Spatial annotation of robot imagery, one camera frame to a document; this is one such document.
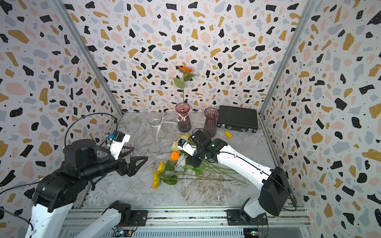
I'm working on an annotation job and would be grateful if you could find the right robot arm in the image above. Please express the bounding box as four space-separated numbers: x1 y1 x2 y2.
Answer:
177 130 297 224

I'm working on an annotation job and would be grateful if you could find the cream rose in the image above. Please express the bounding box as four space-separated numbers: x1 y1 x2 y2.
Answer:
179 134 189 142
171 141 180 151

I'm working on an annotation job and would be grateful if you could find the orange rose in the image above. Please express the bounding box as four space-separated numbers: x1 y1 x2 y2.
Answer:
170 151 188 172

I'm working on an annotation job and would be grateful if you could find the black case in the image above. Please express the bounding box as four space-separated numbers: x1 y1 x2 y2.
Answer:
217 106 259 133

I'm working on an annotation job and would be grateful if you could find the purple ribbed glass vase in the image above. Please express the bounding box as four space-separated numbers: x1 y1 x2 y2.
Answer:
203 108 219 137

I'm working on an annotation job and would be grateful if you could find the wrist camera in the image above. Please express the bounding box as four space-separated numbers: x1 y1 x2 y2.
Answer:
109 131 131 160
178 138 196 156

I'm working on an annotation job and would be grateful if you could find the yellow sunflower small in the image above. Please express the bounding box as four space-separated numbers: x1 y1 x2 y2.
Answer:
157 160 207 176

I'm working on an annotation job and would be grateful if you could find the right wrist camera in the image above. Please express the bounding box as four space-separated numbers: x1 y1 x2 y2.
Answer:
178 138 196 156

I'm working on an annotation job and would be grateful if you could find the yellow block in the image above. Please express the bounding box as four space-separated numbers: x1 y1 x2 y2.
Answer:
224 131 233 138

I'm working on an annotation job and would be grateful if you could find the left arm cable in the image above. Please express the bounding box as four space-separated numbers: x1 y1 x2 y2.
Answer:
63 112 119 146

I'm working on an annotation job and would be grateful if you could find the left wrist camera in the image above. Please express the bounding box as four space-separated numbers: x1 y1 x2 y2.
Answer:
109 131 131 160

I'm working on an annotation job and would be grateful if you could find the clear glass vase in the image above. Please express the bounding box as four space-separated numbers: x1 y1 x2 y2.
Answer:
148 115 163 140

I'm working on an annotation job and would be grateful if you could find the pink glass vase with ribbon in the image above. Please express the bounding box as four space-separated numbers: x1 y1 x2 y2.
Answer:
175 103 191 133

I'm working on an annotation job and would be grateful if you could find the yellow sunflower large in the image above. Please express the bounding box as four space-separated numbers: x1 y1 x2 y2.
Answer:
152 172 245 189

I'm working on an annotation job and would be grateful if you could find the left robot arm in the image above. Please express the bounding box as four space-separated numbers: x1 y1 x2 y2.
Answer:
26 139 148 238

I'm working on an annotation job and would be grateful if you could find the small picture card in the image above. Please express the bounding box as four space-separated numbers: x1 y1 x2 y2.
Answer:
121 146 134 154

